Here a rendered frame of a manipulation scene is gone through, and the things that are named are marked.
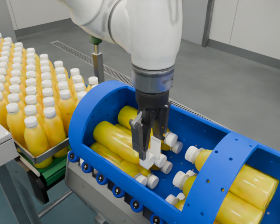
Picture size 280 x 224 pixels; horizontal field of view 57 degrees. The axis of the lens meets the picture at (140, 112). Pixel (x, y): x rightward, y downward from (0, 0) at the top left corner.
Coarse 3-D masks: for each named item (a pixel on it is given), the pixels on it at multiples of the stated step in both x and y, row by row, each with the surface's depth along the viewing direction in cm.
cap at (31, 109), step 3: (30, 105) 93; (33, 105) 93; (24, 108) 91; (27, 108) 91; (30, 108) 91; (33, 108) 91; (27, 111) 90; (30, 111) 90; (33, 111) 91; (27, 114) 91; (30, 114) 91
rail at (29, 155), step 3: (12, 138) 97; (15, 141) 95; (18, 144) 94; (18, 147) 95; (21, 147) 93; (21, 150) 94; (24, 150) 91; (27, 150) 91; (24, 153) 93; (27, 153) 90; (30, 153) 90; (27, 156) 92; (30, 156) 90; (33, 156) 89; (30, 159) 91; (33, 159) 89; (33, 162) 90; (36, 162) 90
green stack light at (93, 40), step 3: (90, 36) 125; (93, 36) 124; (90, 39) 126; (93, 39) 125; (96, 39) 125; (99, 39) 126; (90, 42) 127; (93, 42) 126; (96, 42) 126; (99, 42) 127
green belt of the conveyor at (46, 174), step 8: (56, 160) 98; (64, 160) 98; (40, 168) 95; (48, 168) 95; (56, 168) 96; (64, 168) 97; (40, 176) 99; (48, 176) 93; (56, 176) 96; (48, 184) 94
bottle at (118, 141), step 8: (96, 128) 77; (104, 128) 76; (112, 128) 76; (96, 136) 77; (104, 136) 75; (112, 136) 74; (120, 136) 73; (128, 136) 73; (104, 144) 75; (112, 144) 73; (120, 144) 72; (128, 144) 71; (120, 152) 71; (128, 152) 70; (136, 152) 69; (128, 160) 71; (136, 160) 70
